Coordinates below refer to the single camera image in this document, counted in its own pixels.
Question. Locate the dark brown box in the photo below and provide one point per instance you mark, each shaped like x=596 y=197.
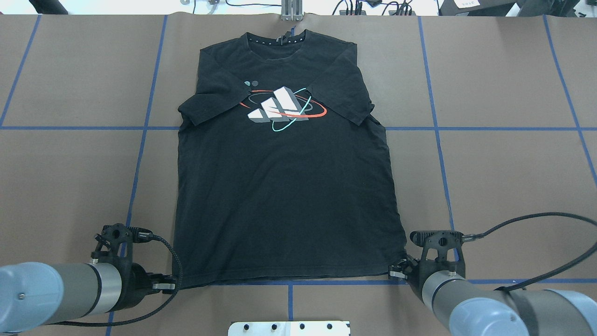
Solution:
x=477 y=8

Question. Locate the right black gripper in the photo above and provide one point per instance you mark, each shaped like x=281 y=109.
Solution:
x=414 y=272

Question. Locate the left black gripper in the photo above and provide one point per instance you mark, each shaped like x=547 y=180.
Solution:
x=134 y=280

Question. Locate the black graphic t-shirt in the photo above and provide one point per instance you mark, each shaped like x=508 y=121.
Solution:
x=283 y=171

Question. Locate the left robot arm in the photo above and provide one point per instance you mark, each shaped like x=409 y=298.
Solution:
x=34 y=294

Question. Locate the black monitor stand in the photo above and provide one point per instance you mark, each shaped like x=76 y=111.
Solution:
x=556 y=8

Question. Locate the aluminium frame post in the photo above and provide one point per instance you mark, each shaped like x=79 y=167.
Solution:
x=292 y=10

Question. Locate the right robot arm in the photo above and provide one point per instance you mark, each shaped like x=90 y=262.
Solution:
x=466 y=310

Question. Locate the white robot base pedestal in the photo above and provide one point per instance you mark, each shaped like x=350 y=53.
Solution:
x=290 y=328

